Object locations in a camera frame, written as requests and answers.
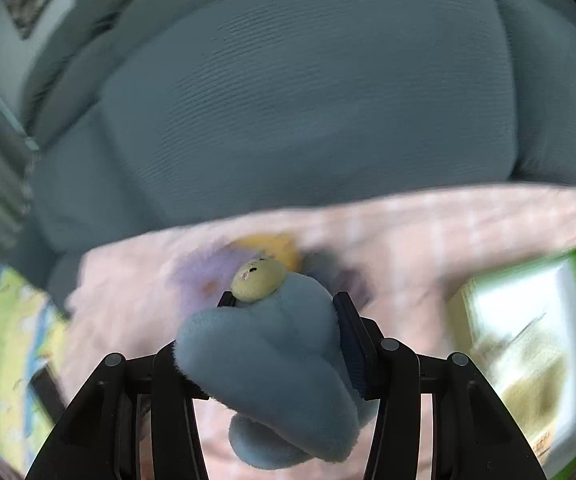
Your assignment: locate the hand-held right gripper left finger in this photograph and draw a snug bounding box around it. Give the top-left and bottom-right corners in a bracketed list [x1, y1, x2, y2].
[25, 341, 215, 480]

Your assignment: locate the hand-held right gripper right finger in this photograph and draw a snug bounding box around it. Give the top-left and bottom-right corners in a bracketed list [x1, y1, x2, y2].
[334, 291, 549, 480]

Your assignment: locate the light blue plush toy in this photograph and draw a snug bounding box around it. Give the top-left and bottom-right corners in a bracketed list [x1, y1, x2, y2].
[175, 257, 376, 471]

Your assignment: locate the green cardboard box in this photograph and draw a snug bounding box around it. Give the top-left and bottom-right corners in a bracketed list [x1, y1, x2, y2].
[448, 245, 576, 480]

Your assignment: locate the grey cloth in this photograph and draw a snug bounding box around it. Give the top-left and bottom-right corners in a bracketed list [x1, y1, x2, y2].
[300, 252, 341, 286]

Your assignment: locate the pink striped blanket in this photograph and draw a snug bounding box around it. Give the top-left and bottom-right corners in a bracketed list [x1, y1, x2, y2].
[62, 182, 576, 480]

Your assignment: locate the dark blue object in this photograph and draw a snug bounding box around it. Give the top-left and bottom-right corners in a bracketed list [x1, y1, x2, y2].
[30, 364, 68, 422]

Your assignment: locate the green and yellow sponge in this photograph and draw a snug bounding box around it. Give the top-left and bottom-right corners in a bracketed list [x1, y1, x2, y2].
[228, 232, 303, 273]

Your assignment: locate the purple cloth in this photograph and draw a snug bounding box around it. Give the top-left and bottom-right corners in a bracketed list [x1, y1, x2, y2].
[170, 245, 373, 311]

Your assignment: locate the yellow printed cloth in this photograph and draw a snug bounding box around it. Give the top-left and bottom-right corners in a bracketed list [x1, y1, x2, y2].
[0, 267, 71, 473]

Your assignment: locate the large teal ribbed cushion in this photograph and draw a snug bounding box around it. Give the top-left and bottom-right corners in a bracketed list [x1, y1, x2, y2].
[100, 0, 519, 223]

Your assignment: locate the framed wall picture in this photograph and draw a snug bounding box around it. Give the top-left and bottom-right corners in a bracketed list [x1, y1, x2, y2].
[2, 0, 81, 41]

